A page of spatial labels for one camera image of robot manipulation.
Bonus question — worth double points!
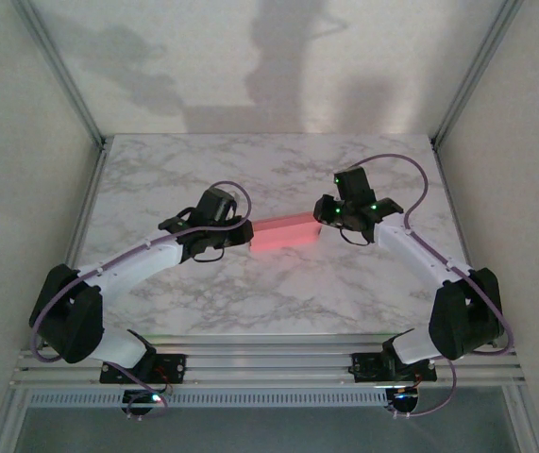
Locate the aluminium frame post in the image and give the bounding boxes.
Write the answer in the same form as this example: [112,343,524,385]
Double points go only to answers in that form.
[430,0,526,148]
[11,0,109,148]

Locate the thin black right gripper cable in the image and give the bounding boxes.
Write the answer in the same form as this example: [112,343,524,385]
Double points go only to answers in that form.
[338,226,375,247]

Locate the aluminium mounting rails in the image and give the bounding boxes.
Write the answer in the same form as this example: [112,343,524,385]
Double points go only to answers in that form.
[10,332,528,391]

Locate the aluminium side rail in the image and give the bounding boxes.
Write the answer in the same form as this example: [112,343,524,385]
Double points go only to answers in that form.
[40,139,109,337]
[429,139,492,337]

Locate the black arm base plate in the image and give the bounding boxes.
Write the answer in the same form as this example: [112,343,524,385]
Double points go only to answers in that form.
[100,353,189,384]
[351,351,439,384]

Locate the grey slotted cable duct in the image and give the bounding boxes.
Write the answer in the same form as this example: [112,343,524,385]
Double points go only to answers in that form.
[27,389,389,410]

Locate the controller board with blue light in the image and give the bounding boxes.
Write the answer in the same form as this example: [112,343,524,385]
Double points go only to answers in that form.
[385,385,422,414]

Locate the aluminium frame leg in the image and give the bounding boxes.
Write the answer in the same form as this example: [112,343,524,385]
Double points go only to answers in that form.
[0,386,32,453]
[502,386,539,453]

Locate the pink and grey paper box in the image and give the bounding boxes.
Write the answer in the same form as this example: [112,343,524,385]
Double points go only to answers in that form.
[249,210,322,254]

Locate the controller board with green light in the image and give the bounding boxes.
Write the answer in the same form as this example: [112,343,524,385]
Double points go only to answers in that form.
[121,389,166,416]

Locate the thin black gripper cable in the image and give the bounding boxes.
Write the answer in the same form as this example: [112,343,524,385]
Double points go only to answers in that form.
[338,226,375,247]
[190,246,227,264]

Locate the thin black left gripper cable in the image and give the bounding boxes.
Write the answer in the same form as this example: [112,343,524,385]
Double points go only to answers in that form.
[190,246,227,264]

